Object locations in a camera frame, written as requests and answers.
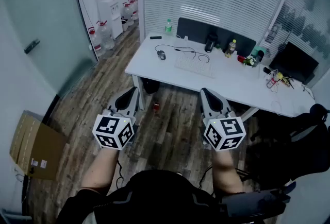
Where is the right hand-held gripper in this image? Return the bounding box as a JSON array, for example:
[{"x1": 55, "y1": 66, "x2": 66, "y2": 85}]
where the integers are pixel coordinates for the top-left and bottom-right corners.
[{"x1": 200, "y1": 88, "x2": 246, "y2": 152}]

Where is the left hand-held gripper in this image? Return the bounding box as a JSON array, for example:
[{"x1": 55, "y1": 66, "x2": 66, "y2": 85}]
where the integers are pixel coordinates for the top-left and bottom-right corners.
[{"x1": 92, "y1": 86, "x2": 140, "y2": 151}]

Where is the person's left forearm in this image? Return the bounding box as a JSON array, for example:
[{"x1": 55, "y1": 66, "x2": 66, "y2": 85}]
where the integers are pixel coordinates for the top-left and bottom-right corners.
[{"x1": 81, "y1": 147, "x2": 120, "y2": 194}]

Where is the person's right forearm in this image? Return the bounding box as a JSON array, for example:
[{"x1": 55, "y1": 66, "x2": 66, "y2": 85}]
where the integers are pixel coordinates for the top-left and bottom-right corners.
[{"x1": 211, "y1": 149, "x2": 244, "y2": 195}]

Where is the black bin under desk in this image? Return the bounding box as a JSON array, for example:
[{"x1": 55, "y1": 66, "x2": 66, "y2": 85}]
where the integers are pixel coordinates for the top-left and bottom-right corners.
[{"x1": 142, "y1": 77, "x2": 160, "y2": 94}]

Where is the white keyboard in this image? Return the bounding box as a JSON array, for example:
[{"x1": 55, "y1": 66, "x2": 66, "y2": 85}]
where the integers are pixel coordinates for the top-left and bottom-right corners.
[{"x1": 174, "y1": 54, "x2": 217, "y2": 79}]

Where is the yellow-capped tea bottle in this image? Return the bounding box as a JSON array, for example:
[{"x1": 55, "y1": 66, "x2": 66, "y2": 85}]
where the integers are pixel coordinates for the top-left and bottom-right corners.
[{"x1": 224, "y1": 39, "x2": 237, "y2": 58}]

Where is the small white flower plant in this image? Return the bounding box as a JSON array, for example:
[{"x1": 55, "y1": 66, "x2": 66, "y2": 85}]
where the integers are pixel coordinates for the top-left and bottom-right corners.
[{"x1": 243, "y1": 55, "x2": 256, "y2": 67}]

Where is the black tumbler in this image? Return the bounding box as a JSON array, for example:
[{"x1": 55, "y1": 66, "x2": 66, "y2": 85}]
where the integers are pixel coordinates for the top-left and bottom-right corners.
[{"x1": 204, "y1": 32, "x2": 219, "y2": 54}]

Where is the black cup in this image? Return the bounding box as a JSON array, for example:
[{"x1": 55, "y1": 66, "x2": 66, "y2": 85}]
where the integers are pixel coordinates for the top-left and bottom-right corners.
[{"x1": 254, "y1": 49, "x2": 265, "y2": 67}]

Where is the teal box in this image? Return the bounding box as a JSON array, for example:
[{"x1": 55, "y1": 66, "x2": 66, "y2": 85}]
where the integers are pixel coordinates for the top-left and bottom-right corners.
[{"x1": 251, "y1": 45, "x2": 268, "y2": 58}]

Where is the yellow desk clutter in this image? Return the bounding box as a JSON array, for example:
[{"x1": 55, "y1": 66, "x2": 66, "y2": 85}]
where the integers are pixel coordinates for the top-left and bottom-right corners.
[{"x1": 277, "y1": 72, "x2": 294, "y2": 89}]

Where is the green-capped water bottle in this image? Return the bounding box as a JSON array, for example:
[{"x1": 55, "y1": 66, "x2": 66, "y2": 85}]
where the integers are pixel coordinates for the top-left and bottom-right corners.
[{"x1": 164, "y1": 18, "x2": 173, "y2": 36}]

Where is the white water dispenser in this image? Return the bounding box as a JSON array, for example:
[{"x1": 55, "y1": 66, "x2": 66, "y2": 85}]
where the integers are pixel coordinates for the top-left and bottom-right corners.
[{"x1": 95, "y1": 0, "x2": 124, "y2": 40}]

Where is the cluster of water jugs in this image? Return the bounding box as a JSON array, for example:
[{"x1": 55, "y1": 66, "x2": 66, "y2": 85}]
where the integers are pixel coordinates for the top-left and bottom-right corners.
[{"x1": 121, "y1": 0, "x2": 139, "y2": 27}]

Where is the black monitor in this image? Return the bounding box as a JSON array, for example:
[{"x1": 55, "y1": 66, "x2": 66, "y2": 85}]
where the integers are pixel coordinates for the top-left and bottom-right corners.
[{"x1": 269, "y1": 41, "x2": 320, "y2": 85}]

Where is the person's black clothing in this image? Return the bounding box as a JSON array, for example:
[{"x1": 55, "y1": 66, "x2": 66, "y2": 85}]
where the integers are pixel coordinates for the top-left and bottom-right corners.
[{"x1": 55, "y1": 170, "x2": 227, "y2": 224}]

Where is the black office chair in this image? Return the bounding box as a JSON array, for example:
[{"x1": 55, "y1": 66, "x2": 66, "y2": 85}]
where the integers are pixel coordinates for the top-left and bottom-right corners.
[{"x1": 244, "y1": 103, "x2": 330, "y2": 190}]

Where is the brown cardboard box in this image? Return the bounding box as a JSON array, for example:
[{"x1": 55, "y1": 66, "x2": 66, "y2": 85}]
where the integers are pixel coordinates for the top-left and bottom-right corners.
[{"x1": 9, "y1": 110, "x2": 68, "y2": 181}]

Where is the black curved cable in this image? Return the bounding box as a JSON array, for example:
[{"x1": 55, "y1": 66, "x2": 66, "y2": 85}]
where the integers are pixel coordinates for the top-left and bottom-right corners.
[{"x1": 154, "y1": 44, "x2": 210, "y2": 63}]

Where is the white cable loop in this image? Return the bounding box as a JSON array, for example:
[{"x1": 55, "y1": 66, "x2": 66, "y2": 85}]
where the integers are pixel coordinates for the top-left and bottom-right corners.
[{"x1": 272, "y1": 99, "x2": 283, "y2": 115}]

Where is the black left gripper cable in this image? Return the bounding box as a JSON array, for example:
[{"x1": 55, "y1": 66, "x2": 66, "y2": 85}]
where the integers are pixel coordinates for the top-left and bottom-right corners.
[{"x1": 115, "y1": 160, "x2": 125, "y2": 190}]

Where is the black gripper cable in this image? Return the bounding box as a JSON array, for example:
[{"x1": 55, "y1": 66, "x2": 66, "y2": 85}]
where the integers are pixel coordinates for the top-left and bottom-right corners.
[
  {"x1": 197, "y1": 165, "x2": 213, "y2": 190},
  {"x1": 115, "y1": 160, "x2": 125, "y2": 190}
]

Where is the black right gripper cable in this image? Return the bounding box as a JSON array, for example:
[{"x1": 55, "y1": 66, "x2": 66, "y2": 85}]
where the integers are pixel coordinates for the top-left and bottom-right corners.
[{"x1": 197, "y1": 165, "x2": 213, "y2": 190}]

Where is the black door handle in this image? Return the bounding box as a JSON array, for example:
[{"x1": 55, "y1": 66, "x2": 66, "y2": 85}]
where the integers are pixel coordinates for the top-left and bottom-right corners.
[{"x1": 24, "y1": 39, "x2": 41, "y2": 55}]

